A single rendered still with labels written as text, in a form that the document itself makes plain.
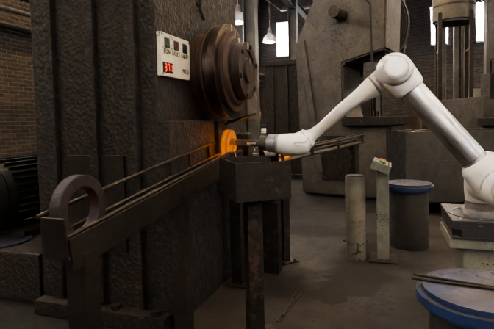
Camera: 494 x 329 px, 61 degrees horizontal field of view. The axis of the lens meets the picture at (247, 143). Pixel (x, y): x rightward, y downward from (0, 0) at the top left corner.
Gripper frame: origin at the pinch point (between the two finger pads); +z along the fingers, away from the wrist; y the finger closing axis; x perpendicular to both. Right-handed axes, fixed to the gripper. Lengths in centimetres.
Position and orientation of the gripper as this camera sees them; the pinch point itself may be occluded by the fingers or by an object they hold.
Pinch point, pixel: (228, 141)
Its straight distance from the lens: 214.6
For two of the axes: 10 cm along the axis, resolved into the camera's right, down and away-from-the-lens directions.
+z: -9.5, -0.4, 3.2
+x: 0.2, -10.0, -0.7
